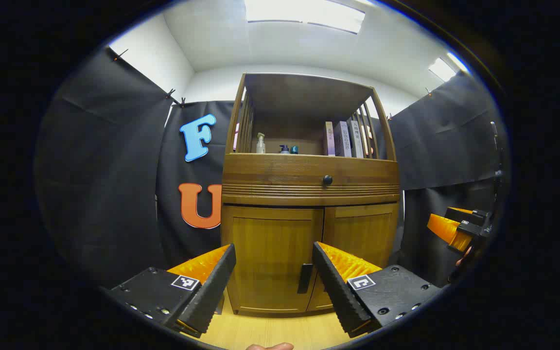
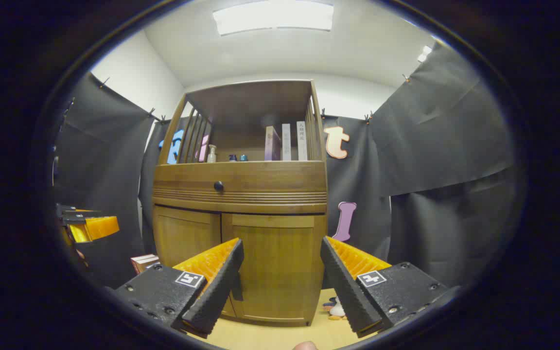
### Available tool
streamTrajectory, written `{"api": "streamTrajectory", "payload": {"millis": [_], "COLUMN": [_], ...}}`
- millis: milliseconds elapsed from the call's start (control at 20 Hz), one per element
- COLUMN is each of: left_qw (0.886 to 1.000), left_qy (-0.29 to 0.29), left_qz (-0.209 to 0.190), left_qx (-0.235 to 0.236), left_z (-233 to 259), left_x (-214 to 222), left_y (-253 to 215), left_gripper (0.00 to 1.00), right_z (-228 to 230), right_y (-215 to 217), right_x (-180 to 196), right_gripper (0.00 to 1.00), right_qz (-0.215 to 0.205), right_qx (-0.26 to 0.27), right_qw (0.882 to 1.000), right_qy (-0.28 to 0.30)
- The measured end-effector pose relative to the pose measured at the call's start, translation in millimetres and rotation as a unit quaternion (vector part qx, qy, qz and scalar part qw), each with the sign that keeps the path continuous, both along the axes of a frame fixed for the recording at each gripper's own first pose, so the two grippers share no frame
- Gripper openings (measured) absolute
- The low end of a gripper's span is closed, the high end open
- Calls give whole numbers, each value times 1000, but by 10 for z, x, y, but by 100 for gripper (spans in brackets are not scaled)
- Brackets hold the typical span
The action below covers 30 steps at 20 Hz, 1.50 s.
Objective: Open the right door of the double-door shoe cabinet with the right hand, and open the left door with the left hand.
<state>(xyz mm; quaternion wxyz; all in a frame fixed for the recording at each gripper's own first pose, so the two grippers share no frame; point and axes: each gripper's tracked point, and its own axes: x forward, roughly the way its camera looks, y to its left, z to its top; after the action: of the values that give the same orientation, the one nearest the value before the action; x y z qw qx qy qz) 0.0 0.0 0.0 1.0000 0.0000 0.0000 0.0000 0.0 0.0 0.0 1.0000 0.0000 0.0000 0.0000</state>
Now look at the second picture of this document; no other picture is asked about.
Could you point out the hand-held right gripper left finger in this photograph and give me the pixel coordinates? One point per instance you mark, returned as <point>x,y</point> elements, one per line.
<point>217,291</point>

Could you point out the large ceiling light panel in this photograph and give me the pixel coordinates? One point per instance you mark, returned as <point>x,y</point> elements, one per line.
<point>275,17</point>

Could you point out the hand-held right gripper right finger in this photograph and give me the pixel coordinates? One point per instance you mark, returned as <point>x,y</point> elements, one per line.
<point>345,291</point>

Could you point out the wooden cabinet door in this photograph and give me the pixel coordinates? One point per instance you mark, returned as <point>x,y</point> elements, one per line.
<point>187,238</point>
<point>280,262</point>

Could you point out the grey book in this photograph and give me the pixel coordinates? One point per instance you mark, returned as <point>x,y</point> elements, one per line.
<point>286,143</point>

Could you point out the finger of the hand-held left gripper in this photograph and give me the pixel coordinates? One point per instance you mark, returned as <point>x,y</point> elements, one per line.
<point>100,227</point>

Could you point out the white book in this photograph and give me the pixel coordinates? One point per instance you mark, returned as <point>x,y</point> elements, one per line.
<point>302,142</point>

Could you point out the clear pump bottle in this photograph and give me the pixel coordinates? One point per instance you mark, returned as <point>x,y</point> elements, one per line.
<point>211,155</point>

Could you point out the red-brown book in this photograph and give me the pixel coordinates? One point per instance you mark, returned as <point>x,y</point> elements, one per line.
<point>143,262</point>

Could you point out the black round drawer knob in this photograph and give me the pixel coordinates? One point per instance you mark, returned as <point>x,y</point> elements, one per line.
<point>218,186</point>

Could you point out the purple book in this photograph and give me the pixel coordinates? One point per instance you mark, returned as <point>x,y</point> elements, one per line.
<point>270,145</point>

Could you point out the black backdrop cloth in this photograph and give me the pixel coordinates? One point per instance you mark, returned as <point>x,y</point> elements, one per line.
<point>430,146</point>

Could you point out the small ceiling light panel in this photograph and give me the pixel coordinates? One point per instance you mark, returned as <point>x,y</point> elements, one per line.
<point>425,53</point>

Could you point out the penguin toy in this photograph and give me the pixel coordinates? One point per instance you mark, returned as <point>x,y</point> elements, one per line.
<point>337,309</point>

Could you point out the wooden double-door shoe cabinet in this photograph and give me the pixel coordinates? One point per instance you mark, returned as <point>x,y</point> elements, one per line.
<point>270,180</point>

